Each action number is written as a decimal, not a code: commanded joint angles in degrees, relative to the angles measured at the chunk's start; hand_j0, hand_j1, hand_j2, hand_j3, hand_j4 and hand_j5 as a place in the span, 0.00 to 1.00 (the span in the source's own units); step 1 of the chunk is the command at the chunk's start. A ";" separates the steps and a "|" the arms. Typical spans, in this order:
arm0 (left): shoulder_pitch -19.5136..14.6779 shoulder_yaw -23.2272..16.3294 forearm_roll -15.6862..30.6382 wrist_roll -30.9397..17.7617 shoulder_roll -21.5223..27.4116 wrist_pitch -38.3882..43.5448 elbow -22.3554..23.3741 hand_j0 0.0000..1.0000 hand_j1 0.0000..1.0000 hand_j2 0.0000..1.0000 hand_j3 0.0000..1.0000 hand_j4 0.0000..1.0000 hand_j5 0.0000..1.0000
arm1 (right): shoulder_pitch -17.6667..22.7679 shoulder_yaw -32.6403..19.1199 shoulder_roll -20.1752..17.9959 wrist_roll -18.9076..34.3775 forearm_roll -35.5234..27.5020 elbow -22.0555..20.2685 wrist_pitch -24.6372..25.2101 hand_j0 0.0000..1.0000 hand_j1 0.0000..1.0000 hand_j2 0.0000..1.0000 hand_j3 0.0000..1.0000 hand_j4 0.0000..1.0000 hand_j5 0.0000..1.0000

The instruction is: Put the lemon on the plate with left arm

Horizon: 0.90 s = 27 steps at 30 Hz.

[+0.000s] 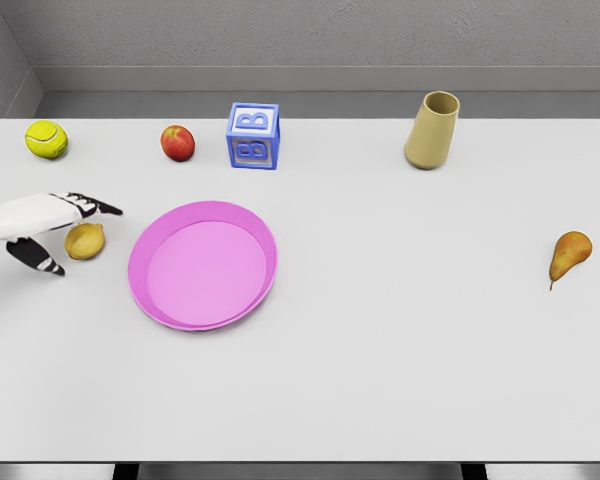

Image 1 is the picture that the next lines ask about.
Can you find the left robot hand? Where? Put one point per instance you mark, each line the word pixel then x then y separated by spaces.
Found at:
pixel 35 212

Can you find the yellow lemon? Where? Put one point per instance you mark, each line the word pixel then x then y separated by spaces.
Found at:
pixel 84 241

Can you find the pink round plate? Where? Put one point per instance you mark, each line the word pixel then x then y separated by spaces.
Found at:
pixel 202 267

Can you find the yellow-green tennis ball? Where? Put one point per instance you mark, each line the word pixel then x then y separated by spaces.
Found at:
pixel 46 140

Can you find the red apple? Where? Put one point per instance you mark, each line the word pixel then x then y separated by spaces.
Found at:
pixel 177 143

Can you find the blue letter B block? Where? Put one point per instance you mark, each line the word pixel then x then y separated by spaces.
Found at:
pixel 252 136

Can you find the beige tapered cup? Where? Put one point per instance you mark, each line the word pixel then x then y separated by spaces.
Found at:
pixel 431 132

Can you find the brown-yellow pear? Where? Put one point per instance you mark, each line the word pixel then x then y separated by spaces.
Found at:
pixel 570 255

